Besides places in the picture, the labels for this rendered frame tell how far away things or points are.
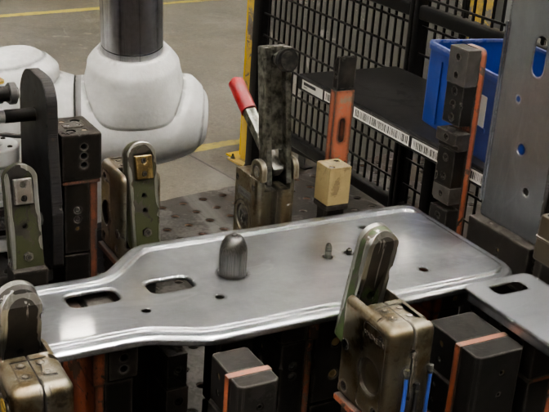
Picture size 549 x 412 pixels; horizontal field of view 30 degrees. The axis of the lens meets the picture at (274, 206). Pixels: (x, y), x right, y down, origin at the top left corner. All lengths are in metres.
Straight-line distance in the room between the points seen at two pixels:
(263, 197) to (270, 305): 0.24
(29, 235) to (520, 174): 0.61
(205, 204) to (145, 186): 0.90
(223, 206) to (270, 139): 0.86
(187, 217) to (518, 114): 0.92
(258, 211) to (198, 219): 0.76
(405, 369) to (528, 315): 0.20
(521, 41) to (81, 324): 0.64
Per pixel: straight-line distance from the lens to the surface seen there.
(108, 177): 1.28
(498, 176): 1.36
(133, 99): 1.65
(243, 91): 1.36
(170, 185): 4.15
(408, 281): 1.18
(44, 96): 1.18
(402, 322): 0.99
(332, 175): 1.31
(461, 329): 1.14
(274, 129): 1.29
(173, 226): 2.02
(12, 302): 0.90
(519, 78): 1.32
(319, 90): 1.83
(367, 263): 1.01
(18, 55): 1.71
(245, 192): 1.32
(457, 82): 1.45
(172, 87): 1.67
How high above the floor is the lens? 1.51
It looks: 22 degrees down
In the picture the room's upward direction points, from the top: 4 degrees clockwise
